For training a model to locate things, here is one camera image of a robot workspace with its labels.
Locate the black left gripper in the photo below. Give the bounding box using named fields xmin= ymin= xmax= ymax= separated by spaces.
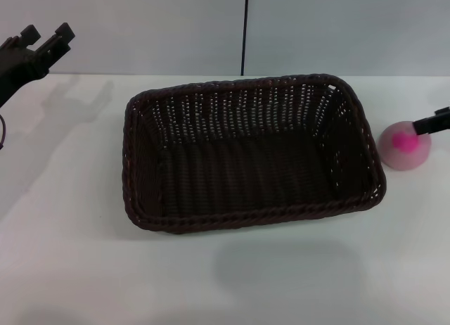
xmin=0 ymin=22 xmax=77 ymax=108

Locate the dark brown woven basket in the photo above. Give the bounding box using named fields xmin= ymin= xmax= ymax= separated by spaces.
xmin=122 ymin=72 xmax=387 ymax=235

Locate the pink peach-shaped bun toy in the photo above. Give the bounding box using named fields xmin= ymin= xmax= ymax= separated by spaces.
xmin=378 ymin=120 xmax=433 ymax=171

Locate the black vertical wall seam strip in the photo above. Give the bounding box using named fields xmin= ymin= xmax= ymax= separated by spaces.
xmin=240 ymin=0 xmax=250 ymax=75

